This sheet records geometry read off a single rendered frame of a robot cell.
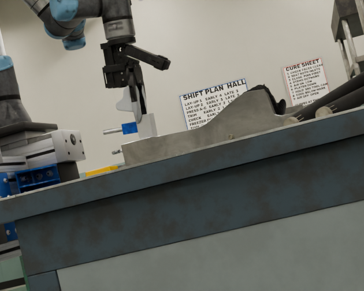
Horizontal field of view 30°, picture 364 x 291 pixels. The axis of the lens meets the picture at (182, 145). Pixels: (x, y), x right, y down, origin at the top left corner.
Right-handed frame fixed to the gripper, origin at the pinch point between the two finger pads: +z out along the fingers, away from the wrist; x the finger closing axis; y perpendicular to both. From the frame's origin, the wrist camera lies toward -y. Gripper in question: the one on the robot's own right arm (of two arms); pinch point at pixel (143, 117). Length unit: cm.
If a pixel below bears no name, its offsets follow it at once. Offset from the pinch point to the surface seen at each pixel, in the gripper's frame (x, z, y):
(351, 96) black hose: 36, 2, -49
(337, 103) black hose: 41, 3, -46
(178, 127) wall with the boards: -722, 28, 139
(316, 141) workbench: 67, 7, -42
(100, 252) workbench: 66, 19, -7
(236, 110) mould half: 3.9, 2.0, -23.8
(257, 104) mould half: 3.9, 1.3, -29.0
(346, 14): -452, -54, -80
